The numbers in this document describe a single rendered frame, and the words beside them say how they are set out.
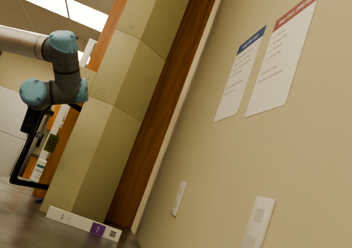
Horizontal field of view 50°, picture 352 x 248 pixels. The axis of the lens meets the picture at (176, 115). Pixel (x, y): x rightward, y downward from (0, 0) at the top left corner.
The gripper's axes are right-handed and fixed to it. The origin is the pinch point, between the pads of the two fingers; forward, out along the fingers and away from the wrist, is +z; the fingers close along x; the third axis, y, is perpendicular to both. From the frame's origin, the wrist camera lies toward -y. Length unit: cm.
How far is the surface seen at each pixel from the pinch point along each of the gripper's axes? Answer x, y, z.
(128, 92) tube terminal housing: -26.8, 20.7, 7.6
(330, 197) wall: -53, -5, -103
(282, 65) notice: -54, 22, -74
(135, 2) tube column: -16, 57, 4
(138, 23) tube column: -20, 49, 4
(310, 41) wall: -54, 25, -83
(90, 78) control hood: -10.9, 19.6, 4.2
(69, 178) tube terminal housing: -17.7, -19.5, 4.2
